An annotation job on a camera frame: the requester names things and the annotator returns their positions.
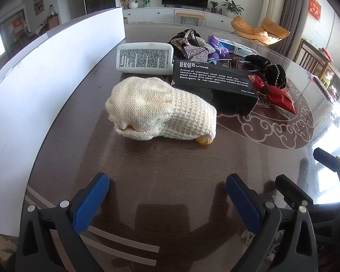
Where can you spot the white round vase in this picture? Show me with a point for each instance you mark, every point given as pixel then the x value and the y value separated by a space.
pixel 133 5

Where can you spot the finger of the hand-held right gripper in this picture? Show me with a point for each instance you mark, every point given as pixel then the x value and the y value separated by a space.
pixel 334 163
pixel 308 189

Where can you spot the orange lounge chair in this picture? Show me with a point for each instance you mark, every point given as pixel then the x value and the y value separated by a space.
pixel 252 31

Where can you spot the wooden bench with metal legs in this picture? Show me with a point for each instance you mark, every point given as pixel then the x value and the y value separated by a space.
pixel 191 15

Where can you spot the framed wall painting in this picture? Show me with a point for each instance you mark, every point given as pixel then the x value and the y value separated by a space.
pixel 38 4

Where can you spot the small green potted plant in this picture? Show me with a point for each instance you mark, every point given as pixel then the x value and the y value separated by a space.
pixel 214 4

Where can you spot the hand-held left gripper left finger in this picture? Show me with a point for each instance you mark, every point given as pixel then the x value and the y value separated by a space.
pixel 90 204

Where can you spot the red wall hanging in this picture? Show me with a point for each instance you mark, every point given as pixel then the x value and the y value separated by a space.
pixel 315 8

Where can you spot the grey and cream curtain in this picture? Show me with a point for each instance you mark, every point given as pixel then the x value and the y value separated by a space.
pixel 280 8

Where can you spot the blue and white box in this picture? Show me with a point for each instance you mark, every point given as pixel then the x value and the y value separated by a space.
pixel 238 46

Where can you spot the purple hair accessory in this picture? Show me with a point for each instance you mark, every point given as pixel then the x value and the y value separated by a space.
pixel 216 46

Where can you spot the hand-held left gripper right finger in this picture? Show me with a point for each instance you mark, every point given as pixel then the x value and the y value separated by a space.
pixel 243 204

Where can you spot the floral patterned cloth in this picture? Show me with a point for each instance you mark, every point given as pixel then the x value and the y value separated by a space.
pixel 0 252

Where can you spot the thin black headband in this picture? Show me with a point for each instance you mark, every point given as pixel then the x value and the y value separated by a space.
pixel 229 61

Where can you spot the red bow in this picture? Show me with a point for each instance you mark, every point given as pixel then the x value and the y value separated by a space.
pixel 279 96

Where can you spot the red window poster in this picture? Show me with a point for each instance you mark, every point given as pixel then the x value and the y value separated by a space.
pixel 17 24

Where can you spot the white storage box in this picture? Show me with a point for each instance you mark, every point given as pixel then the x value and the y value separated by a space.
pixel 45 90

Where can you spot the cream knitted cloth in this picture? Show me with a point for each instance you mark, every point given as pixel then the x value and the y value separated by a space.
pixel 158 110

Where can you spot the black scrunchie with pearls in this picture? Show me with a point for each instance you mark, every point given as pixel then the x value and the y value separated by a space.
pixel 272 72

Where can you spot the white labelled plastic case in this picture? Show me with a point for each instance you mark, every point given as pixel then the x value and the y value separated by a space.
pixel 144 58

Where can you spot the tall leafy potted plant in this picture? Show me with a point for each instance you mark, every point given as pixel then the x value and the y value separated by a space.
pixel 231 6

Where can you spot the silver sequin bow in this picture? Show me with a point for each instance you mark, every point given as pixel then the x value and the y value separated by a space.
pixel 199 49

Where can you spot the white television cabinet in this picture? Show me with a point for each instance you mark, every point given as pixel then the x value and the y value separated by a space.
pixel 150 15

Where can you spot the black printed cardboard box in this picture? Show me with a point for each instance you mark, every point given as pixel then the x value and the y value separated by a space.
pixel 212 85

